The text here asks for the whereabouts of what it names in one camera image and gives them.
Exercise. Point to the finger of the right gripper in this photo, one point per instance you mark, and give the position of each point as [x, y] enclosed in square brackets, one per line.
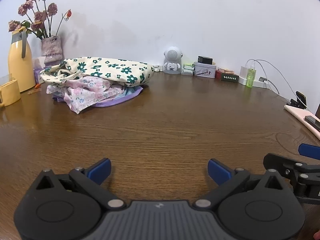
[309, 151]
[287, 168]

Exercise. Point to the blue purple garment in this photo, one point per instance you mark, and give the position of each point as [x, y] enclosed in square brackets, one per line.
[128, 94]

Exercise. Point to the pink knitted vase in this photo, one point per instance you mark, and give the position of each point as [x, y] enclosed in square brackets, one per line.
[52, 51]

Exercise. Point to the green spray bottle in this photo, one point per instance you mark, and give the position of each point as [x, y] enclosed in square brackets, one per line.
[250, 76]

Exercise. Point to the orange small item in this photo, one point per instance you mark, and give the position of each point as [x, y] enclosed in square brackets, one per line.
[36, 89]

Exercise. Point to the black phone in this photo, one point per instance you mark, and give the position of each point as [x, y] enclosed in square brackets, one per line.
[313, 122]

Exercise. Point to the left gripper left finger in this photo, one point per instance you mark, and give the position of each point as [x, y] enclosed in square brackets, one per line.
[89, 181]

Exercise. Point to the black clip stand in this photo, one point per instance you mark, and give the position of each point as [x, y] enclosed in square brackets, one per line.
[300, 101]

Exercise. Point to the black small box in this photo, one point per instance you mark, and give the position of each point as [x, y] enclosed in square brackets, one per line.
[205, 60]

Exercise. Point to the white charger block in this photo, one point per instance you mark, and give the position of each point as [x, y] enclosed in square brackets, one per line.
[243, 72]

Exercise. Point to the white astronaut robot figurine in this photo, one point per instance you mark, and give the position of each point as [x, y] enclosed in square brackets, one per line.
[172, 62]

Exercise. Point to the white small connectors row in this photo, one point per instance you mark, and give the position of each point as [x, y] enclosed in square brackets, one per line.
[157, 68]

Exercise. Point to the white power strip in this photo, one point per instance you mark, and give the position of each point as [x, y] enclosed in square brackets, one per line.
[256, 83]

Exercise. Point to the pink floral garment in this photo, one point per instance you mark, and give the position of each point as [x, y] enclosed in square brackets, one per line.
[82, 93]

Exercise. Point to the green white small boxes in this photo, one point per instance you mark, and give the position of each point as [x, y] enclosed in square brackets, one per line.
[188, 69]

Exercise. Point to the grey tin box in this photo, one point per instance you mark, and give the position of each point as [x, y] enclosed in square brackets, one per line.
[204, 70]

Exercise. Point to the purple tissue box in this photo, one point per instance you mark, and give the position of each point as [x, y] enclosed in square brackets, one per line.
[38, 66]

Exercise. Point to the cream green-flower garment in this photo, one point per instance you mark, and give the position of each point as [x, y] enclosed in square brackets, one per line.
[125, 72]

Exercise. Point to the pink notebook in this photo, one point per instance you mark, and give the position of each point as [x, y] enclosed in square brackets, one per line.
[300, 114]

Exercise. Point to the yellow mug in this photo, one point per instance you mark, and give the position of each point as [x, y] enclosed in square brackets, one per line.
[10, 93]

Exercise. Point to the red dark label box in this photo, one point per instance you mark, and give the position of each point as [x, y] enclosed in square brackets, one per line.
[226, 75]

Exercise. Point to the yellow thermos jug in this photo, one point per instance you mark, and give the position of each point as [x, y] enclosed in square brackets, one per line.
[20, 62]

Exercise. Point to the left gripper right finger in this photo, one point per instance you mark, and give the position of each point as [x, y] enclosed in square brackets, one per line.
[228, 182]

